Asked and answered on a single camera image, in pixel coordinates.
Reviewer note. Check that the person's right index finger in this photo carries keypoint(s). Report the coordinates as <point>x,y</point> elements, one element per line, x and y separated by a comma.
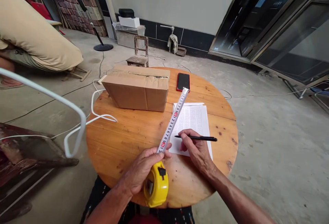
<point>191,132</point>

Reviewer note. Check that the black pen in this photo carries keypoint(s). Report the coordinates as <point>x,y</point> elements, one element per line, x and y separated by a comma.
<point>205,138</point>

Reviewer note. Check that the person's right thumb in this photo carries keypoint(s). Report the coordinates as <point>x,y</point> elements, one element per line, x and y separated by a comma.
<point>185,145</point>

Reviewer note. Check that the person's right hand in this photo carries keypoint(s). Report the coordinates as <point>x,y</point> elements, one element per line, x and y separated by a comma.
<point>199,149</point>

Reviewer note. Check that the white power strip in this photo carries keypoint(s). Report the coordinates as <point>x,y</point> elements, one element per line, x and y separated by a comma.
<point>101,81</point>

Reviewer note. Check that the metal cabinet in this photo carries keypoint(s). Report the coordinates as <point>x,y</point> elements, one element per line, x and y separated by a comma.
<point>128,37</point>

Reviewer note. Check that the plain white paper sheet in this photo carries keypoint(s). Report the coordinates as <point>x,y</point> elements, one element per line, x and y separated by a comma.
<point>190,103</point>

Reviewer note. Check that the glass door with metal frame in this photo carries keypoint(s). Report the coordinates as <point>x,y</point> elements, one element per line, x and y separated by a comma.
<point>277,23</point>

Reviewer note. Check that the yellow tape measure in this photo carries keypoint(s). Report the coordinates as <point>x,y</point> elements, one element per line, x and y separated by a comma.
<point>156,190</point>

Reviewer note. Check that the white box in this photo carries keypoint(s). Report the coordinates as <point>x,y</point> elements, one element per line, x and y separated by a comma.
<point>129,21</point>

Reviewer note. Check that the hanging towel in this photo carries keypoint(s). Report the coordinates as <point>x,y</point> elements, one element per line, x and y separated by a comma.
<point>172,43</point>

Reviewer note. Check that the stack of bricks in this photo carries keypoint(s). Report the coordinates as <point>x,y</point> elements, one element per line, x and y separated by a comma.
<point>77,8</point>

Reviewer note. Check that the printed white paper sheet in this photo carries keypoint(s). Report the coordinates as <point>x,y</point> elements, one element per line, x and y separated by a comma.
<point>192,118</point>

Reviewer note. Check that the dark red wooden bench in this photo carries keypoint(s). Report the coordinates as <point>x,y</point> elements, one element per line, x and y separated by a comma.
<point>25,157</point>

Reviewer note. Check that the black case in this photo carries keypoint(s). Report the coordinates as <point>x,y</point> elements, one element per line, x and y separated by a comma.
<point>126,12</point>

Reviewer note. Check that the person's left index finger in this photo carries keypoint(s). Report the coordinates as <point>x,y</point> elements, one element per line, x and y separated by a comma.
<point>151,151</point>

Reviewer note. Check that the person's left thumb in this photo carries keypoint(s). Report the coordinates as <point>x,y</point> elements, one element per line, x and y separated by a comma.
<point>162,157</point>

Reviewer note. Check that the brown cardboard box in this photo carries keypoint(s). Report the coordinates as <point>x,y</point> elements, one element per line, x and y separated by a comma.
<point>138,92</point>

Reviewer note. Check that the small wooden chair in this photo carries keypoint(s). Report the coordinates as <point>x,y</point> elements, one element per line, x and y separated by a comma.
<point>137,60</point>

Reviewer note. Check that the brick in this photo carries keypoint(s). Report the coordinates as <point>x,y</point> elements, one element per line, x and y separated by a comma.
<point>181,51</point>

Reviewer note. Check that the person's left hand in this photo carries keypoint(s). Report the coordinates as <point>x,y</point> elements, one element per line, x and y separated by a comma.
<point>140,166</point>

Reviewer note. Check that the black floor stand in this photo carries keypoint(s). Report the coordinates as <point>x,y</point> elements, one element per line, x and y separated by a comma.
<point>103,47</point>

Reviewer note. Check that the phone with red case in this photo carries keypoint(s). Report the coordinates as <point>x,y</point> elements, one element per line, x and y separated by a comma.
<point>183,81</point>

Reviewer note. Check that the white water pipe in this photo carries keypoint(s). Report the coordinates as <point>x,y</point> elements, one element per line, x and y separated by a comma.
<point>169,27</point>

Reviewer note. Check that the low wooden stool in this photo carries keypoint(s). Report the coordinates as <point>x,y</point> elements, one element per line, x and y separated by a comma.
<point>78,72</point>

